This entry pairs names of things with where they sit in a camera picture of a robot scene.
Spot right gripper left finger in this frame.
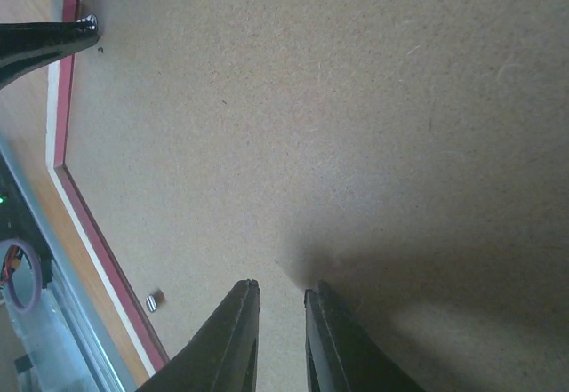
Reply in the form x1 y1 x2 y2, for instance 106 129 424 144
139 279 260 392

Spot aluminium front rail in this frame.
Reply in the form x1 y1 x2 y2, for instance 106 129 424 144
1 140 137 391

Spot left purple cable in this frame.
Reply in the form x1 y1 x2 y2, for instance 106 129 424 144
0 238 44 314

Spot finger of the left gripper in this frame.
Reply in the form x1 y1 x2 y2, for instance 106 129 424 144
0 14 100 88

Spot brown cardboard backing board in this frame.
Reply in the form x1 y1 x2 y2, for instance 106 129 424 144
66 0 568 391

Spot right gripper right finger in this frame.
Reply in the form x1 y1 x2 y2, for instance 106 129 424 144
304 281 423 391

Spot pink wooden picture frame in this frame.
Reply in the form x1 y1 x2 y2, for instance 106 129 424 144
44 0 172 378

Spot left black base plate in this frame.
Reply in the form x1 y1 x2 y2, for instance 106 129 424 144
0 158 52 288

